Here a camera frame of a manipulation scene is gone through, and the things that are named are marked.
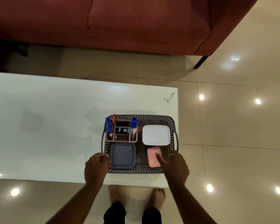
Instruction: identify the person's right hand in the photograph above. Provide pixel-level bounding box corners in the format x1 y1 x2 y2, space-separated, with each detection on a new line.
155 150 190 188

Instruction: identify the person's left hand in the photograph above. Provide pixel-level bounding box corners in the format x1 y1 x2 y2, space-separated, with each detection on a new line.
84 152 112 185

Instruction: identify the grey perforated plastic tray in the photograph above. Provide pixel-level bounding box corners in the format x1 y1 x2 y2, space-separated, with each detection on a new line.
101 114 179 174

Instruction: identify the person's left forearm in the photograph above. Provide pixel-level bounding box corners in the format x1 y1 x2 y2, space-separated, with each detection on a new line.
45 182 104 224

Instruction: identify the person's right forearm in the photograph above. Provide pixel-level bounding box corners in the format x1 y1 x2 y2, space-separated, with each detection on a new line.
169 184 217 224

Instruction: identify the small pink box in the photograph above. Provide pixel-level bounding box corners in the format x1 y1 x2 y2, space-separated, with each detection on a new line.
147 147 162 168

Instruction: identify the grey blue lidded container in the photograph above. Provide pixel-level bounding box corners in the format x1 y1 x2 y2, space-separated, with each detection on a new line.
109 143 136 170

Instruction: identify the white square lidded container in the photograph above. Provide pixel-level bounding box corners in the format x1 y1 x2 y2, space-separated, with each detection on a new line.
142 125 171 146

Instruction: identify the pink desk organizer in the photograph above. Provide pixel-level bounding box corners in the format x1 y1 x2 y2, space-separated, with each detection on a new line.
105 119 138 143

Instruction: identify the person's right foot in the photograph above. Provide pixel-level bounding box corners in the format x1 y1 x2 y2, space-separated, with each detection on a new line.
147 188 166 211

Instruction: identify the person's foot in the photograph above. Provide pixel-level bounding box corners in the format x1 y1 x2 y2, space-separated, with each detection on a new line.
108 185 129 206
147 188 166 211

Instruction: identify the person's left foot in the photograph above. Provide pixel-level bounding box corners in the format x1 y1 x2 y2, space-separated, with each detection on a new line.
108 185 129 206

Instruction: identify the black trouser leg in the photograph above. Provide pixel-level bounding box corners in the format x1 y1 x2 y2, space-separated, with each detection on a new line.
142 206 162 224
104 201 127 224

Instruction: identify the black sofa leg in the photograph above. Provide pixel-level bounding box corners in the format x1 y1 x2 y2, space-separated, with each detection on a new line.
14 42 28 57
194 56 209 69

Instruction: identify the red fabric sofa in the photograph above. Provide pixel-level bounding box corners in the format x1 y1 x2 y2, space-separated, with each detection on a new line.
0 0 260 56

